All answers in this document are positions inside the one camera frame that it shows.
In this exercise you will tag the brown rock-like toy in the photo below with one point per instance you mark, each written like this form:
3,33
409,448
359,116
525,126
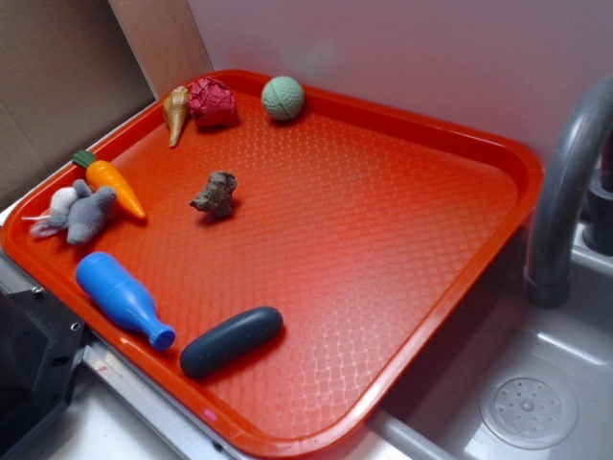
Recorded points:
217,196

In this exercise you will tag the red woven ball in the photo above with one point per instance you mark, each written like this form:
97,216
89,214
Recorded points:
212,103

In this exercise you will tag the dark green plastic pickle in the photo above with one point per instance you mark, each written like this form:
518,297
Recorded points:
230,340

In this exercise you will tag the dark faucet handle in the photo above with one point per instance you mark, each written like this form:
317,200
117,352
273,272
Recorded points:
597,233

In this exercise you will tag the black metal bracket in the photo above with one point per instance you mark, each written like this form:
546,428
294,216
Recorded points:
41,347

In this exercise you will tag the green golf ball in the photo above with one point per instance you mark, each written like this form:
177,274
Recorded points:
283,98

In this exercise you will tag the red plastic tray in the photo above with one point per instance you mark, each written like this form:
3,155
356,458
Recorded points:
364,226

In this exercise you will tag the brown cardboard panel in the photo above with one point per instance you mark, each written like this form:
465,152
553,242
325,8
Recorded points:
71,71

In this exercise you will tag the orange plastic carrot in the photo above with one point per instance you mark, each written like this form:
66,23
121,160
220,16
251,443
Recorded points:
100,173

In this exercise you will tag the grey toy sink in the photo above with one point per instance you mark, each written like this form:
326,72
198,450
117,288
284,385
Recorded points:
502,379

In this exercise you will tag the golden plastic seashell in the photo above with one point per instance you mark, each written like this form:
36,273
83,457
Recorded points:
175,111

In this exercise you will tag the grey plush mouse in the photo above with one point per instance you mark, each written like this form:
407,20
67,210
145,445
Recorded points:
76,211

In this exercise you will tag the grey toy faucet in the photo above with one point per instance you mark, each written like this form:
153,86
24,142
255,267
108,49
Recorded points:
562,197

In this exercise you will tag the blue plastic bottle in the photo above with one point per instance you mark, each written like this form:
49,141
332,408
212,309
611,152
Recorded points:
123,299

